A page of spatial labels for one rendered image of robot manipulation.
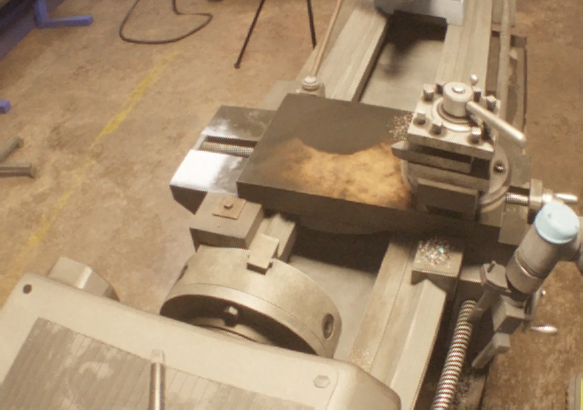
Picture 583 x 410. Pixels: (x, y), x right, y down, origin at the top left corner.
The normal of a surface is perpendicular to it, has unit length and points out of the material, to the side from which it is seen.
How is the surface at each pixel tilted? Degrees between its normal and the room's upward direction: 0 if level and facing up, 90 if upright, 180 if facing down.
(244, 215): 0
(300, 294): 41
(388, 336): 0
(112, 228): 0
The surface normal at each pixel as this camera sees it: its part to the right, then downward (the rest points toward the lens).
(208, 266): -0.40, -0.73
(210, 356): -0.08, -0.72
